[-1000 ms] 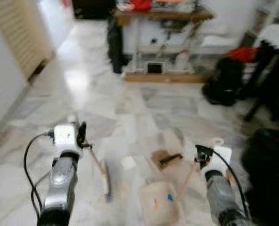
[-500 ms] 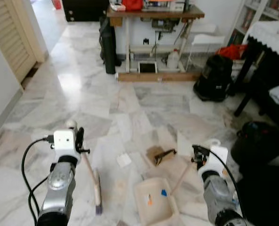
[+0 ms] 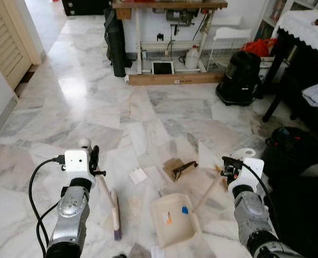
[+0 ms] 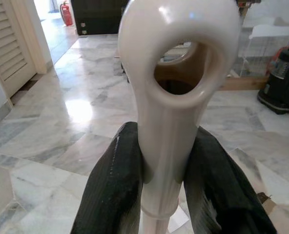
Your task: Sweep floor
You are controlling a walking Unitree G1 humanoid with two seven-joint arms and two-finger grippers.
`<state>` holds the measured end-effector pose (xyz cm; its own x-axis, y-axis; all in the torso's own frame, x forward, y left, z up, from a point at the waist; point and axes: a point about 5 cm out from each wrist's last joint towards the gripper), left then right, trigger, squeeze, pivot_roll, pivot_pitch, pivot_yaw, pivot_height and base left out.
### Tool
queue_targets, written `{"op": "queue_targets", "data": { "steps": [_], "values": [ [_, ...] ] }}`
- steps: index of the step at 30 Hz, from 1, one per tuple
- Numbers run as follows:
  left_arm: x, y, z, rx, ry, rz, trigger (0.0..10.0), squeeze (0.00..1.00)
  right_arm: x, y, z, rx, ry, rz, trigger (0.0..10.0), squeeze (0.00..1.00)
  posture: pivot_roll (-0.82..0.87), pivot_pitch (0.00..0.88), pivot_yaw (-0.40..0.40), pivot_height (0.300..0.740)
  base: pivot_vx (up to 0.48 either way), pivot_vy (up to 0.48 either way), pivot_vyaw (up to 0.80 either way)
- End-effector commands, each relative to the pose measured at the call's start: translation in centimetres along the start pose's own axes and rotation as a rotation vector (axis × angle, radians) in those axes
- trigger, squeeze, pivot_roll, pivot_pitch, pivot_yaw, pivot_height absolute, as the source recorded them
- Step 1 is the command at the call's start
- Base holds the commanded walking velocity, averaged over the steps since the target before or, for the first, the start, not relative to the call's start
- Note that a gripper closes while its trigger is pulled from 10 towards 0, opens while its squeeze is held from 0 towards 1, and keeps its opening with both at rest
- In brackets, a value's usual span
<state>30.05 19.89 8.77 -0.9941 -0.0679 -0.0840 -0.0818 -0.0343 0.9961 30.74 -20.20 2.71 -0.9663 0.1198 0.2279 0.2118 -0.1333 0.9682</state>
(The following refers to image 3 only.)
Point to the beige louvred wooden door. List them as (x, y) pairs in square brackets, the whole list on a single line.
[(8, 37)]

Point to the table with white tablecloth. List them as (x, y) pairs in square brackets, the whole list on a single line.
[(306, 32)]

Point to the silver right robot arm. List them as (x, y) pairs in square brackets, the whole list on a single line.
[(253, 215)]

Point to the black canister vacuum cleaner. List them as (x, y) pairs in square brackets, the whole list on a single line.
[(239, 78)]

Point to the white plastic jug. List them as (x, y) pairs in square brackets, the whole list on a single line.
[(192, 58)]

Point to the red bag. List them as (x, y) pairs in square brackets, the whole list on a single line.
[(258, 47)]

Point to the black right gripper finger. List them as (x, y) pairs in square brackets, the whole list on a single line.
[(230, 159)]

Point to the long wooden plank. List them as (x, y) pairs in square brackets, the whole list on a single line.
[(175, 79)]

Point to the grey folded cloth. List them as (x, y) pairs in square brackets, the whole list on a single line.
[(317, 92)]

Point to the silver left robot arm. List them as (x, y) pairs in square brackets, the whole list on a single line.
[(70, 215)]

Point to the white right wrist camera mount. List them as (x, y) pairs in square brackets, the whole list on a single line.
[(253, 173)]

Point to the white frame wooden workbench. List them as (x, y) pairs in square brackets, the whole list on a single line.
[(170, 4)]

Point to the white framed tablet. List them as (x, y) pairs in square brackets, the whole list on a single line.
[(163, 67)]

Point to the cream broom wooden stick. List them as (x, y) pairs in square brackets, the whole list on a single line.
[(115, 209)]

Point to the brown cardboard piece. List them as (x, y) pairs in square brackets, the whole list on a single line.
[(175, 167)]

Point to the tall black standing bag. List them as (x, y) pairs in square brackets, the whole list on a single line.
[(116, 43)]

